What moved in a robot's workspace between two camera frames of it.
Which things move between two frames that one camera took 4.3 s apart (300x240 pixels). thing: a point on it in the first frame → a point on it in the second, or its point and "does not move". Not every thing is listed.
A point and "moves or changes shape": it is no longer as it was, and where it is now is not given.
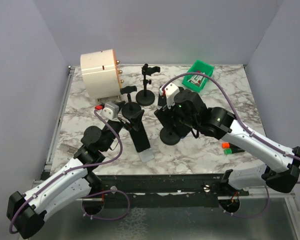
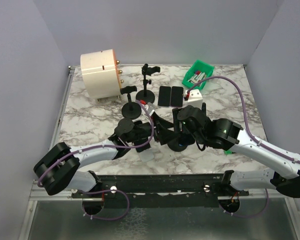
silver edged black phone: (162, 100) does not move
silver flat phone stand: (146, 155) does not move
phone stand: (168, 137) moves or changes shape
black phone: (182, 129) moves or changes shape
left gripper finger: (120, 105) → (162, 120)
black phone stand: (128, 108) does not move
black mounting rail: (167, 190) does not move
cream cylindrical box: (101, 74) does not move
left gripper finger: (135, 120) → (166, 136)
